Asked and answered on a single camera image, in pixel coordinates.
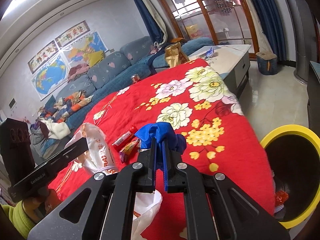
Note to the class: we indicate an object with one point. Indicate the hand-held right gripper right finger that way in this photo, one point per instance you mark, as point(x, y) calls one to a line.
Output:
point(166, 170)

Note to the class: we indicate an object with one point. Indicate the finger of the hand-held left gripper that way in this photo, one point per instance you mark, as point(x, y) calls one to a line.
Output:
point(76, 147)

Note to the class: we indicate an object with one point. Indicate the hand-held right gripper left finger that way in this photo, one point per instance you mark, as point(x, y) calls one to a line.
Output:
point(151, 160)

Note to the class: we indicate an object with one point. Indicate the white plastic bag red print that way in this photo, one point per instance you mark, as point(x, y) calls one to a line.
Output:
point(97, 152)

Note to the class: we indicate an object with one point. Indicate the blue cloth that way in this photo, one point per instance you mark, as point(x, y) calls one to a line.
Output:
point(165, 130)

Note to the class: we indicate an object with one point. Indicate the red snack canister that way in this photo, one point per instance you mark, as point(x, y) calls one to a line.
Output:
point(123, 138)

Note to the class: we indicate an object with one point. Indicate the white plastic bag orange print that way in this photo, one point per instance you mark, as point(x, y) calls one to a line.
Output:
point(147, 205)

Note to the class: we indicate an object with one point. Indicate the yellow rimmed black trash bin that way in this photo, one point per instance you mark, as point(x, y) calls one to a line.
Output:
point(295, 170)

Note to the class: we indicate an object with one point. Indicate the person's left forearm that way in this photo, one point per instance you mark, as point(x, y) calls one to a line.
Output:
point(12, 222)

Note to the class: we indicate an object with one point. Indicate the person's left hand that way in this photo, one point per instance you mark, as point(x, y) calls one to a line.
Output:
point(32, 206)

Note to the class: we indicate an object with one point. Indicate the orange purple snack wrapper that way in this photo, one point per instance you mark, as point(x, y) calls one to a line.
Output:
point(128, 151)

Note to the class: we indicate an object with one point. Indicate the white grey clothes pile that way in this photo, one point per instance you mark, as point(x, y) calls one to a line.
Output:
point(55, 130)

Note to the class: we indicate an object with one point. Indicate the orange patterned quilt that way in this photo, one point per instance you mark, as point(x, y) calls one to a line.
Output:
point(72, 105)

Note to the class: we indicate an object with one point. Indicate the red floral blanket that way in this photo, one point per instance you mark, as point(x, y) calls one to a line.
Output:
point(175, 92)

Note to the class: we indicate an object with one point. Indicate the blue grey sofa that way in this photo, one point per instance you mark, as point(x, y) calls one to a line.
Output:
point(112, 82)

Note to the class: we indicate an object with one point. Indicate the world map poster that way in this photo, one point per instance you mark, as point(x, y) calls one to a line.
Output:
point(50, 77)

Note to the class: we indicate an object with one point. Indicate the pink red clothes pile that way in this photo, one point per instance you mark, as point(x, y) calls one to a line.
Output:
point(78, 71)

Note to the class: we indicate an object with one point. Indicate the small red can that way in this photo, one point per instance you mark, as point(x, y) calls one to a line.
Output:
point(135, 78)

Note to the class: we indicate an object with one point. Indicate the framed calligraphy picture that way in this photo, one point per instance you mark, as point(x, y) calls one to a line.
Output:
point(41, 57)
point(71, 32)

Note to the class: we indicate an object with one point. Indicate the country map poster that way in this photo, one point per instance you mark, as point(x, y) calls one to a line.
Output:
point(80, 47)

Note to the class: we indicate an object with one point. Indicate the gold paper bag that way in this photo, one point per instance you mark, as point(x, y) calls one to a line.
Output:
point(175, 55)

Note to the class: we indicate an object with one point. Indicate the blue snack wrapper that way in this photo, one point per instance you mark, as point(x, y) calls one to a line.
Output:
point(210, 52)

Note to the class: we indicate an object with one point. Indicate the orange cloth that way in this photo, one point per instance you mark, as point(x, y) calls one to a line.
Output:
point(178, 40)

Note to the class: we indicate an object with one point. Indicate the grey coffee table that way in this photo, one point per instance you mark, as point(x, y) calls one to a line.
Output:
point(225, 57)

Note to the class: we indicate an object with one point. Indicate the beige curtain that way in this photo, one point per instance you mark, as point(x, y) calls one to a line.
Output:
point(158, 27)
point(260, 40)

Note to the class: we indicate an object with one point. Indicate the yellow cardboard box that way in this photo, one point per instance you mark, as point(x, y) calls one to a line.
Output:
point(193, 31)

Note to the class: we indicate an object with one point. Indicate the blue curtain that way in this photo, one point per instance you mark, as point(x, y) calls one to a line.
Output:
point(147, 12)
point(265, 17)

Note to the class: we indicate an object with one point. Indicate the wooden glass door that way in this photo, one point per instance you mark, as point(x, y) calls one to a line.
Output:
point(207, 5)

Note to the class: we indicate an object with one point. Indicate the silver standing air conditioner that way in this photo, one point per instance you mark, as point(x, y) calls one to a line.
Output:
point(300, 30)

